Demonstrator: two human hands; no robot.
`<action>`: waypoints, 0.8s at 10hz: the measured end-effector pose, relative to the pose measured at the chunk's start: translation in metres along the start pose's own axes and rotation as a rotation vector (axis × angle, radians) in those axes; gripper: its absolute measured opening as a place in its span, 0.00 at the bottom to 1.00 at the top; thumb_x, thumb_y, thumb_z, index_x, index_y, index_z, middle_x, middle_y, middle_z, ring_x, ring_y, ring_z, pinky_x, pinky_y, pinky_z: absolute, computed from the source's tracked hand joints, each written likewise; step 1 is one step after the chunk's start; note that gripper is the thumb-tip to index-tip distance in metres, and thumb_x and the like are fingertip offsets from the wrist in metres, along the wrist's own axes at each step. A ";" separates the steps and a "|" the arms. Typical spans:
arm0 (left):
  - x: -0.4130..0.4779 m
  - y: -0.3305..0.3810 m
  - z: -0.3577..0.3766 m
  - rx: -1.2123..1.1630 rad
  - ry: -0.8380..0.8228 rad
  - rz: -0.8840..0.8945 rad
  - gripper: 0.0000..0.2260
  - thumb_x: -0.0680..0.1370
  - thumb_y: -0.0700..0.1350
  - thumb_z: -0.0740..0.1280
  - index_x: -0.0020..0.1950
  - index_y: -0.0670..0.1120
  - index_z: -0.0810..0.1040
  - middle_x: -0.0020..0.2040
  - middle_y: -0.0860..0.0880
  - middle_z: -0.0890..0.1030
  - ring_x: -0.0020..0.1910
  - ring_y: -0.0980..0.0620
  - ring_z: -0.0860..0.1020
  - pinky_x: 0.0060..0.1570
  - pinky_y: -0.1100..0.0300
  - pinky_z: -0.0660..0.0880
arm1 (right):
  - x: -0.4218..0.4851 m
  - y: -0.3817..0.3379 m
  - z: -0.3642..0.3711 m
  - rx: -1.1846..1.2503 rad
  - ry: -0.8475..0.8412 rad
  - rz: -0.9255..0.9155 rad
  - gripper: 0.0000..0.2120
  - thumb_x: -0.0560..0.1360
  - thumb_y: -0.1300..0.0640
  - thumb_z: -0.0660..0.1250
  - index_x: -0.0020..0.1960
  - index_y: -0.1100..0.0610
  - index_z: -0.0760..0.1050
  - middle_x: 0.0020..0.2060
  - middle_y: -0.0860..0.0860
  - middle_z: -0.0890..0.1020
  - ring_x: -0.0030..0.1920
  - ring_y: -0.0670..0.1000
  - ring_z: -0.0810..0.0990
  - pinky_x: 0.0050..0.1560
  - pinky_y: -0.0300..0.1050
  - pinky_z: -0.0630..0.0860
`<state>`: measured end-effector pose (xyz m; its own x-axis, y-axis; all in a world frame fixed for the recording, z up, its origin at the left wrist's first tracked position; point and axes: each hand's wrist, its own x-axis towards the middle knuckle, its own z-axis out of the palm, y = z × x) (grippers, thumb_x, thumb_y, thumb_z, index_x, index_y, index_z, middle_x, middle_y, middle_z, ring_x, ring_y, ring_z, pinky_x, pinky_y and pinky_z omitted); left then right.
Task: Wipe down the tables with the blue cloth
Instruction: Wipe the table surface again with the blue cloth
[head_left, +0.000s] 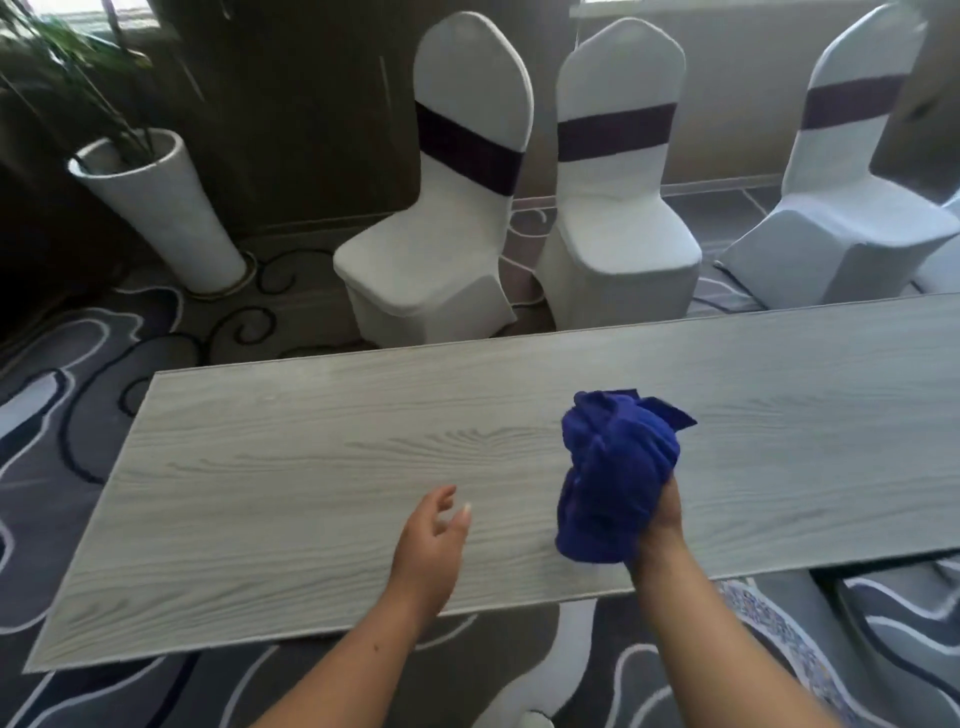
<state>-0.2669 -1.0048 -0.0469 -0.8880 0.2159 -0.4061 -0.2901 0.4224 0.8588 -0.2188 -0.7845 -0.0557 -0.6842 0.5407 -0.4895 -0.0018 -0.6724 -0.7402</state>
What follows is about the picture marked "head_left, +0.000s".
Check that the person's right hand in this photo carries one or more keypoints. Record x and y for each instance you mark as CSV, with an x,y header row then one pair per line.
x,y
664,532

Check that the person's left hand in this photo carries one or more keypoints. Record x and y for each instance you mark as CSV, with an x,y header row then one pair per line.
x,y
427,555

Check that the blue microfibre cloth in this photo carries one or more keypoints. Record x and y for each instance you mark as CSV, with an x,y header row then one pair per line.
x,y
615,465

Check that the person's right forearm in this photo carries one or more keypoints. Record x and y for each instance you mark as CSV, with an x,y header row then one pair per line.
x,y
720,652

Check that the person's left forearm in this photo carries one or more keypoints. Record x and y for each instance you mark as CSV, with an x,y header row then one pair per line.
x,y
352,675

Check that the grey wooden table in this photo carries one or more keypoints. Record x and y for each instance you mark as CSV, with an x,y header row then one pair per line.
x,y
300,487

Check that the white covered chair purple sash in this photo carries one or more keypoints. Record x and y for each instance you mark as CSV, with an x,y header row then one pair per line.
x,y
420,255
832,225
615,240
941,270

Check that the tall white planter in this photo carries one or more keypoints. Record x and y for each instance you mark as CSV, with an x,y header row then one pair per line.
x,y
172,217

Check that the thin stemmed green plant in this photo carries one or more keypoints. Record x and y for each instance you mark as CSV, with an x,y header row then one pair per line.
x,y
75,75

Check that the window with grey frame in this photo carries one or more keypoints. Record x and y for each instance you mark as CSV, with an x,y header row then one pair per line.
x,y
712,6

